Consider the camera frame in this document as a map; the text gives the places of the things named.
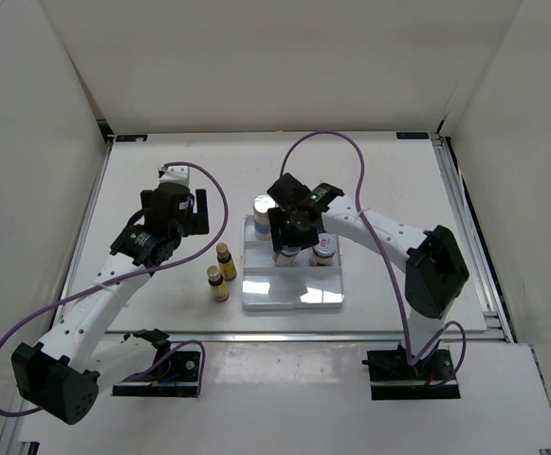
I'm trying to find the aluminium front rail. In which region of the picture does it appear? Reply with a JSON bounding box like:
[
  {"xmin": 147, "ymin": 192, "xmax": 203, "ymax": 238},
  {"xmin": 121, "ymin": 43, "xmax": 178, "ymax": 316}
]
[{"xmin": 99, "ymin": 328, "xmax": 505, "ymax": 345}]

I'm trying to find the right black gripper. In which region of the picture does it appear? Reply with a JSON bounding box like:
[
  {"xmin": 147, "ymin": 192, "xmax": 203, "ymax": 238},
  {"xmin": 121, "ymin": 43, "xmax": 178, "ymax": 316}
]
[{"xmin": 266, "ymin": 208, "xmax": 320, "ymax": 255}]

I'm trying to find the white divided tray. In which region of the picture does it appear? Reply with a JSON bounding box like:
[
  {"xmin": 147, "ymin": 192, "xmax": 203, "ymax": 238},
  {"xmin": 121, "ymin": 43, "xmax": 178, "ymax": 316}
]
[{"xmin": 240, "ymin": 215, "xmax": 344, "ymax": 312}]

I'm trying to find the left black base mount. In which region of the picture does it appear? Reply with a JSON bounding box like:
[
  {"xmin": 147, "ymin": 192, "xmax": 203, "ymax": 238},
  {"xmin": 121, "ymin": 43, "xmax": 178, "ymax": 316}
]
[{"xmin": 111, "ymin": 340, "xmax": 206, "ymax": 398}]

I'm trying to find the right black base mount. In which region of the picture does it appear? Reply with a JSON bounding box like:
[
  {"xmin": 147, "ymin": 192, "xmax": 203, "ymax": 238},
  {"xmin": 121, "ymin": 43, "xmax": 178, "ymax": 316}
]
[{"xmin": 362, "ymin": 346, "xmax": 461, "ymax": 401}]

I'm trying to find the red cap jar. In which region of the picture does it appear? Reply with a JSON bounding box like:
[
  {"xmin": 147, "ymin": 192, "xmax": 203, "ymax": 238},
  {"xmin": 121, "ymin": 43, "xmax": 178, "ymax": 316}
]
[
  {"xmin": 272, "ymin": 246, "xmax": 301, "ymax": 267},
  {"xmin": 309, "ymin": 232, "xmax": 338, "ymax": 266}
]

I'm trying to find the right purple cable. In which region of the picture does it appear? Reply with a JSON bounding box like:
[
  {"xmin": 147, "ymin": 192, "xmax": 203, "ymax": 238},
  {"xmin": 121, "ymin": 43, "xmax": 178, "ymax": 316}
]
[{"xmin": 279, "ymin": 131, "xmax": 468, "ymax": 388}]

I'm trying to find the blue label shaker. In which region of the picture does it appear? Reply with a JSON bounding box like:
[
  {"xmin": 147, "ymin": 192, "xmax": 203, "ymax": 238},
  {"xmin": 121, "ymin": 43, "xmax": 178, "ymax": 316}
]
[{"xmin": 252, "ymin": 194, "xmax": 276, "ymax": 241}]

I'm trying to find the purple cable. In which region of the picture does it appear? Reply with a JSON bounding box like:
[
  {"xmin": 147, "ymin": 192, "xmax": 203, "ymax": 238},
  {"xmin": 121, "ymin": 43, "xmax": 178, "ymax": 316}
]
[
  {"xmin": 279, "ymin": 131, "xmax": 468, "ymax": 388},
  {"xmin": 0, "ymin": 162, "xmax": 229, "ymax": 417}
]

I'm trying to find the yellow small bottle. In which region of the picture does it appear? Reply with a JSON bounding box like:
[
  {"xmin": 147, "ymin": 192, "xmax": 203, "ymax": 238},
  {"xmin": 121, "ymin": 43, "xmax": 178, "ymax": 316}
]
[
  {"xmin": 207, "ymin": 265, "xmax": 230, "ymax": 301},
  {"xmin": 216, "ymin": 243, "xmax": 237, "ymax": 282}
]

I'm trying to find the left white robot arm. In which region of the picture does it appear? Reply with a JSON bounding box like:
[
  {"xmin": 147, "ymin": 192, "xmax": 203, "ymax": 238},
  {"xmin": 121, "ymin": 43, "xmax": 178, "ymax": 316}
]
[{"xmin": 11, "ymin": 182, "xmax": 210, "ymax": 425}]

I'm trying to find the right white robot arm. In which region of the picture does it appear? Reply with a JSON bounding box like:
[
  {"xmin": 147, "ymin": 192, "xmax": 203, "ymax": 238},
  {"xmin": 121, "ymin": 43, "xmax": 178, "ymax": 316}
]
[{"xmin": 266, "ymin": 173, "xmax": 469, "ymax": 379}]

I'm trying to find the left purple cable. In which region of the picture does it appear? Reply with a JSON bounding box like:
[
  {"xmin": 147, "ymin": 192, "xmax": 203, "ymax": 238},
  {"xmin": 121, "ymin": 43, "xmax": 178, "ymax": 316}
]
[{"xmin": 0, "ymin": 162, "xmax": 229, "ymax": 417}]

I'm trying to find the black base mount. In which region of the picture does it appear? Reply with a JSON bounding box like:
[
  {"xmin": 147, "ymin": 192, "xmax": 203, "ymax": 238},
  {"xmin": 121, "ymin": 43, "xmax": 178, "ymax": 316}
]
[
  {"xmin": 111, "ymin": 340, "xmax": 206, "ymax": 398},
  {"xmin": 362, "ymin": 346, "xmax": 461, "ymax": 401}
]

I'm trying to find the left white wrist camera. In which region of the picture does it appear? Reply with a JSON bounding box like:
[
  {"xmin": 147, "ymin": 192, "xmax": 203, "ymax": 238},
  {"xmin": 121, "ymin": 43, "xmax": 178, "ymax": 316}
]
[{"xmin": 157, "ymin": 165, "xmax": 190, "ymax": 187}]

